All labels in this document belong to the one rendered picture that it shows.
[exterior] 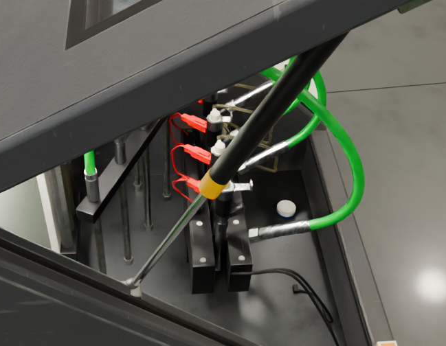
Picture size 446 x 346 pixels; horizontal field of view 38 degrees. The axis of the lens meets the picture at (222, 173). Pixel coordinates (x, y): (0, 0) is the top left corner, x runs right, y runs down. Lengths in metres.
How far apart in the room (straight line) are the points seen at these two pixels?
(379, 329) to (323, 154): 0.40
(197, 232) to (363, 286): 0.29
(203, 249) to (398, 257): 1.43
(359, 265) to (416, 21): 2.66
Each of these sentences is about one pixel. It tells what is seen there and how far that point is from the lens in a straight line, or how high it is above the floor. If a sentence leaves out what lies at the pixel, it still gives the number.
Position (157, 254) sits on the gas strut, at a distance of 0.60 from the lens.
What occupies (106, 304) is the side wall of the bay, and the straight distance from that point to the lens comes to 0.61.
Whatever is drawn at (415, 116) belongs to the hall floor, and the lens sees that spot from 3.04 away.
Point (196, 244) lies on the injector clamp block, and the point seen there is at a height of 0.98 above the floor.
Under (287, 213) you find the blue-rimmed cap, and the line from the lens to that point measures 1.34.
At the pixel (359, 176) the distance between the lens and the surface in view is 0.80.
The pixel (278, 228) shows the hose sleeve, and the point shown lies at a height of 1.15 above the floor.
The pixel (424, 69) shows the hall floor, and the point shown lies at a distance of 3.35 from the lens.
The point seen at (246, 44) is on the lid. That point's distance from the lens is 0.38.
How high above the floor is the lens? 1.84
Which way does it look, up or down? 45 degrees down
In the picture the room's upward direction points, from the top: 5 degrees clockwise
